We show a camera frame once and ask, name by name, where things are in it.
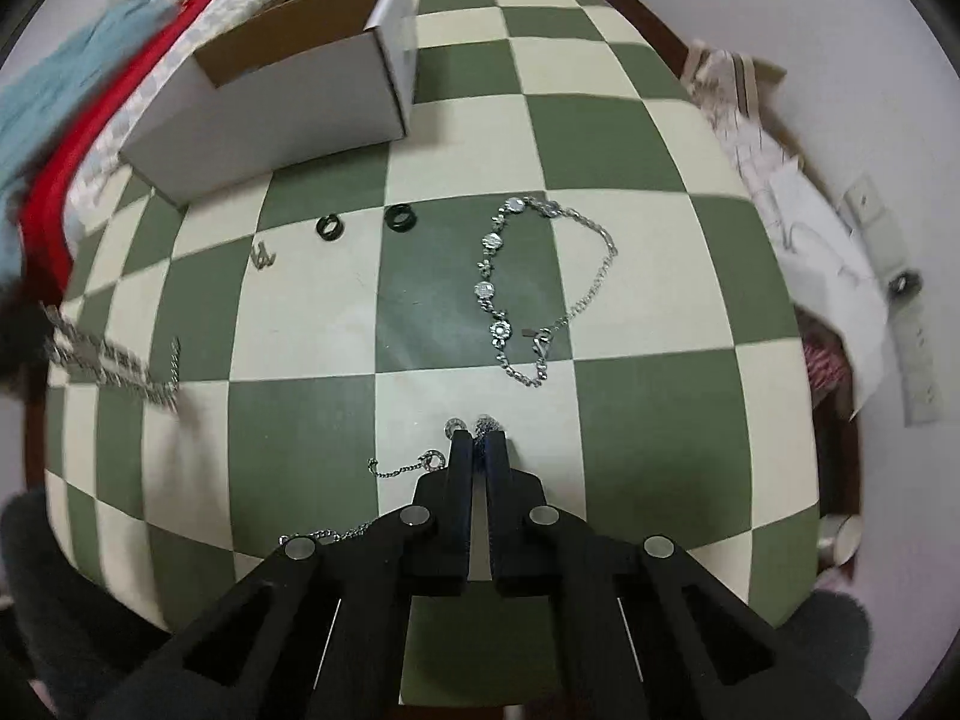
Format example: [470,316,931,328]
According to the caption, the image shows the white crumpled paper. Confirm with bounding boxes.
[690,39,887,421]

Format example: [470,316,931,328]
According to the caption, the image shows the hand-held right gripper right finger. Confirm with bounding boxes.
[474,433,871,720]

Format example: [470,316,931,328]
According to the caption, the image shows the wide silver chain bracelet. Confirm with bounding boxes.
[42,304,182,413]

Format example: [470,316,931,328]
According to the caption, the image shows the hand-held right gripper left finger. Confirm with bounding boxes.
[96,433,475,720]

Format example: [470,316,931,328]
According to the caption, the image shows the white cardboard box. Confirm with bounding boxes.
[118,0,421,206]

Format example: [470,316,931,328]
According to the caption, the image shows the silver flower link bracelet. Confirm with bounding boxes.
[475,195,619,389]

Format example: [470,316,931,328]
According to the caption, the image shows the white power strip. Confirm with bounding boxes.
[838,172,943,428]

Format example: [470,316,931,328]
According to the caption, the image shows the white patterned quilt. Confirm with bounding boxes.
[63,0,350,250]

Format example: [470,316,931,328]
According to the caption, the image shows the thin silver chain necklace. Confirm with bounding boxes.
[279,414,505,547]

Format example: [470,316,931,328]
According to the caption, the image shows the red cloth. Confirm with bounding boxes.
[16,0,301,293]

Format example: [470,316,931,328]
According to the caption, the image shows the light blue cloth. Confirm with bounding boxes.
[0,0,248,196]

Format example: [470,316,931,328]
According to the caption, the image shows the green checkered tablecloth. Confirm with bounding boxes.
[43,0,820,707]

